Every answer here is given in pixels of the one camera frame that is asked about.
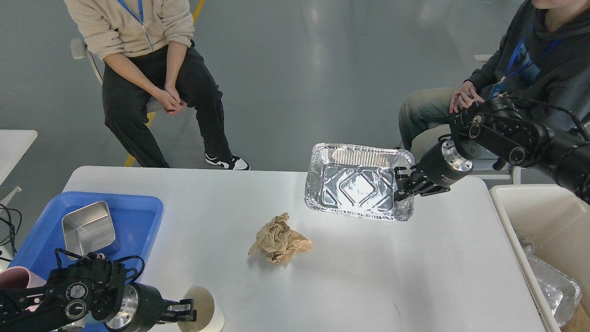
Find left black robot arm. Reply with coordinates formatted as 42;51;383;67
1;248;198;332

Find person in beige shirt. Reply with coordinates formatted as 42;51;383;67
65;0;250;170

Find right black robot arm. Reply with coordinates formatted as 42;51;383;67
393;94;590;202

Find small steel rectangular tin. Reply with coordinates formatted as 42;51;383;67
62;201;121;256

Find pink ribbed mug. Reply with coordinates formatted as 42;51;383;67
0;266;47;291

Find blue plastic tray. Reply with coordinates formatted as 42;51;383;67
10;191;164;280

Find grey office chair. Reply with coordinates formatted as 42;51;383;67
70;37;164;113

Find white chair of right person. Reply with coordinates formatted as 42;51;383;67
470;54;590;185

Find person in grey hoodie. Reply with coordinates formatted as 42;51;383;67
398;0;590;150

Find brown paper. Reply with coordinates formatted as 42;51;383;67
248;212;314;265

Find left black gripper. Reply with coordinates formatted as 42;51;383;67
104;283;197;332

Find foil trays inside bin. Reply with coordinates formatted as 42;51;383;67
516;232;582;327

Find aluminium foil tray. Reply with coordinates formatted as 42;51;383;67
304;143;414;221

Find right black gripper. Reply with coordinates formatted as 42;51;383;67
393;140;473;202

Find black cables at left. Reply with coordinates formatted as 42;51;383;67
0;203;23;263

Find white side table left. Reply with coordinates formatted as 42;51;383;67
0;130;38;184

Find cream paper cup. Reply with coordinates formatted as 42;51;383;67
177;285;225;332

